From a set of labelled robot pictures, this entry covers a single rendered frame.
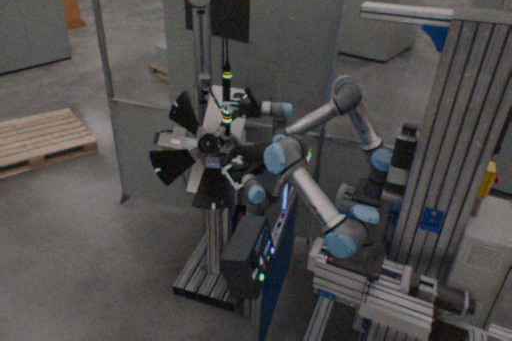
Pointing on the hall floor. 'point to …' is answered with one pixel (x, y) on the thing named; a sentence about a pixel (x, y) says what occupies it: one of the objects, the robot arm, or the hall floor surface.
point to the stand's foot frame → (203, 282)
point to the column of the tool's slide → (197, 78)
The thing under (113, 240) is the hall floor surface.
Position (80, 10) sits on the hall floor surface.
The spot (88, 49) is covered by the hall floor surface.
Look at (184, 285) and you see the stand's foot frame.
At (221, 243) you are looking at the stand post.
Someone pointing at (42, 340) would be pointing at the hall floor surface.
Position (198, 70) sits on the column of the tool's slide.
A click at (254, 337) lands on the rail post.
